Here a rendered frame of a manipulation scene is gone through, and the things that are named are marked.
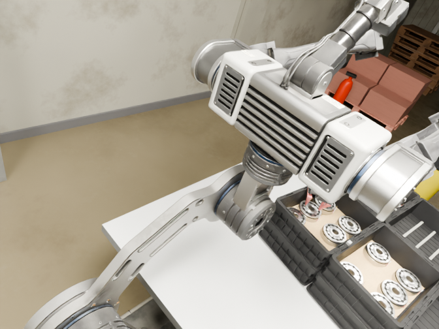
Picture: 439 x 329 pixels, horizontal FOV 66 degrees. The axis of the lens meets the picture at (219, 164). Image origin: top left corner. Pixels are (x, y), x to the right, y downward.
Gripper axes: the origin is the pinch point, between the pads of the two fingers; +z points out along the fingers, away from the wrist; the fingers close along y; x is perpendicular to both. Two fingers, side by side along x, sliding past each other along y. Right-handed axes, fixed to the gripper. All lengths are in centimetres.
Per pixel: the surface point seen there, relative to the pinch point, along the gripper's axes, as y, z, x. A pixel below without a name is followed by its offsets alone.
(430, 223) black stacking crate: -63, 3, -24
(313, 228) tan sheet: -2.7, 5.0, 7.9
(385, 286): -30.2, 1.7, 27.4
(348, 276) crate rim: -11.6, -4.8, 35.3
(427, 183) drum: -119, 44, -137
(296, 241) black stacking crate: 4.7, 3.5, 20.6
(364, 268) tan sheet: -24.5, 4.8, 19.5
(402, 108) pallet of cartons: -137, 52, -309
